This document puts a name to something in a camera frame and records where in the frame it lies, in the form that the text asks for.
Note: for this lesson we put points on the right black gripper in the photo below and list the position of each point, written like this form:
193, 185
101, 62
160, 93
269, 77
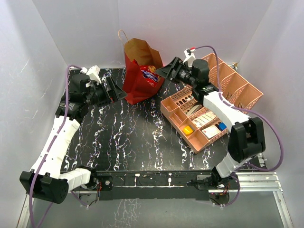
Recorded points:
170, 71

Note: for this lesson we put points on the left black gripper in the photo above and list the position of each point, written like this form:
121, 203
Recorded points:
115, 93

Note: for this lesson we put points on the red cookie snack bag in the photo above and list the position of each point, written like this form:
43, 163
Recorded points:
148, 72

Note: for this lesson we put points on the red paper bag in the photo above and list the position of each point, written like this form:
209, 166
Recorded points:
138, 52

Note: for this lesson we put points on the pink plastic file organizer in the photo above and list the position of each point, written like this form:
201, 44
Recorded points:
181, 108

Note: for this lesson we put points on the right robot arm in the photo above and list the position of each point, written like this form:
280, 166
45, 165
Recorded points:
247, 137

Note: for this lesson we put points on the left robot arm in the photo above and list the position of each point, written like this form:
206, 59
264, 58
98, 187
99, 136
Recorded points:
44, 180

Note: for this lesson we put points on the white label card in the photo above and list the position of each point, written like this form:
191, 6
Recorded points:
204, 119

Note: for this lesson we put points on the yellow cube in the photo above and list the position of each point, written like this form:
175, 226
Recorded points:
188, 130

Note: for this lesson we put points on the white card pack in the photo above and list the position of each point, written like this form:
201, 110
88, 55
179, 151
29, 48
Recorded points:
211, 131

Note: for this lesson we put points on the blue cube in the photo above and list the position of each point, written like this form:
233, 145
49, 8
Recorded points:
222, 126

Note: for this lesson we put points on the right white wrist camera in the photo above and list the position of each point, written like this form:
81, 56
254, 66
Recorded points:
189, 56

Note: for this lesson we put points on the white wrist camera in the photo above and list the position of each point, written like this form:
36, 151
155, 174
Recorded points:
189, 56
93, 73

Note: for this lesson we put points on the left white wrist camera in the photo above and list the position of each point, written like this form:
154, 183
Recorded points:
93, 73

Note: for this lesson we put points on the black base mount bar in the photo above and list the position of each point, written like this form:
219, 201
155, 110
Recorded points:
113, 185

